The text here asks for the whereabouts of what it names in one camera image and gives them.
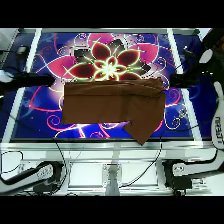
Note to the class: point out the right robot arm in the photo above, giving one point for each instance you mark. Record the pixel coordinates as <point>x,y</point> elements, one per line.
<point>218,110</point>

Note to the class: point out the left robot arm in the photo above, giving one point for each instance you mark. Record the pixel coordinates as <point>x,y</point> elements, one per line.
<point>26,81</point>

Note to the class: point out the brown garment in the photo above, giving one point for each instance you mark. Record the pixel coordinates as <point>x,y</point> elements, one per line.
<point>113,103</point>

